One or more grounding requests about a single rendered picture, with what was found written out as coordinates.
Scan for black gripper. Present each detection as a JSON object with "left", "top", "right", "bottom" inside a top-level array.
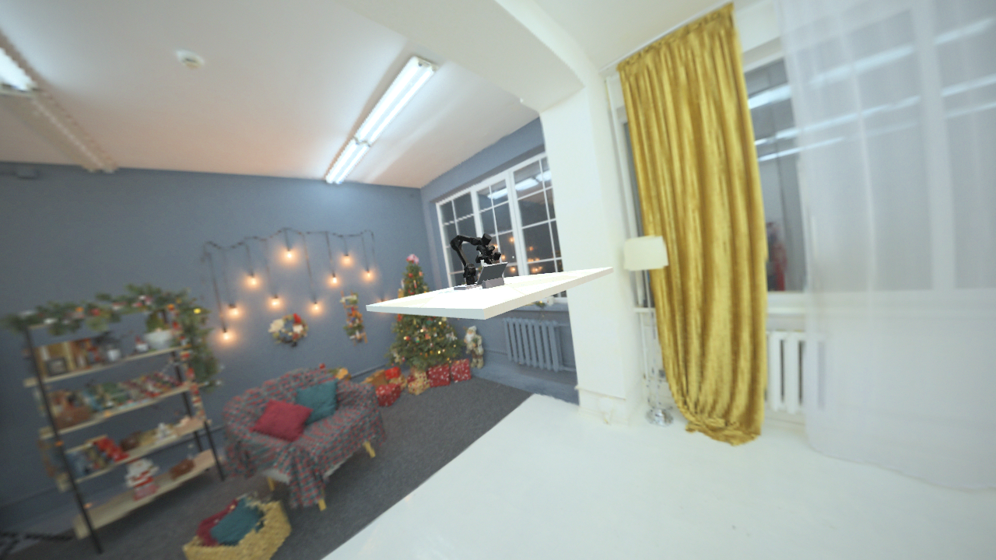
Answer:
[{"left": 475, "top": 247, "right": 501, "bottom": 264}]

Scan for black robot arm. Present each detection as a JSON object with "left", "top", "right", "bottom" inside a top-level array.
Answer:
[{"left": 450, "top": 233, "right": 495, "bottom": 285}]

